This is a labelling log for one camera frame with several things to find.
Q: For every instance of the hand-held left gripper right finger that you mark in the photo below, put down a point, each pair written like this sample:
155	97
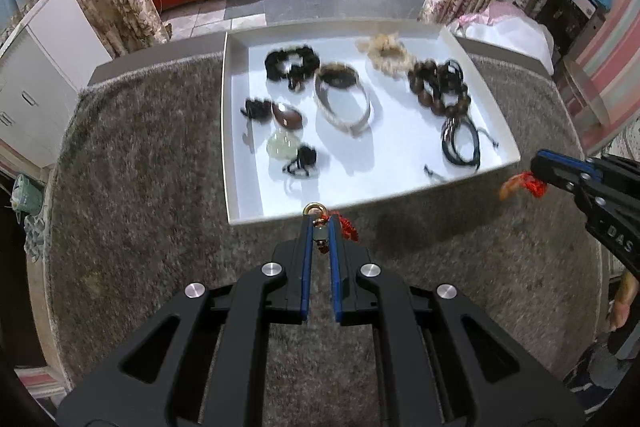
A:
336	277

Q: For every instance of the grey shaggy table mat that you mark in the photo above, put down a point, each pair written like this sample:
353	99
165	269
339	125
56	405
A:
150	157

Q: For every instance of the white pink cushion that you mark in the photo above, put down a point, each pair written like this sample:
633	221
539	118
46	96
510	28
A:
510	37

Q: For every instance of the green cloth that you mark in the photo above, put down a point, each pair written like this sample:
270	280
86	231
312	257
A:
27	207

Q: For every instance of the brown grey headband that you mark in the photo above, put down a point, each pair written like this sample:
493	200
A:
360	119

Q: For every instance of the white cabinet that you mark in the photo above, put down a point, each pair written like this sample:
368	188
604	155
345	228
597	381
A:
40	72

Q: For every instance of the brown oval hair clip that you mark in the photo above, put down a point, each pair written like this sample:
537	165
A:
289	116

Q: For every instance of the cream scrunchie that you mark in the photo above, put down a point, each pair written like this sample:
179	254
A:
385	59

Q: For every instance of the person's right forearm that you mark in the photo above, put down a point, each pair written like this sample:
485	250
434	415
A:
625	302

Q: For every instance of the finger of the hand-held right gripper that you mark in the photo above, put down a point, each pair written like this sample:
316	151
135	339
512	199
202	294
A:
560	172

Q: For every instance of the white shallow tray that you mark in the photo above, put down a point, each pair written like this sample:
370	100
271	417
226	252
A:
400	142

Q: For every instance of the black scrunchie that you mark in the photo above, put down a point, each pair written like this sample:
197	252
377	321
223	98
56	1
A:
280	59

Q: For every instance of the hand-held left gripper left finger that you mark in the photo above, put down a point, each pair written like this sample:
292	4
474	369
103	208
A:
305	272

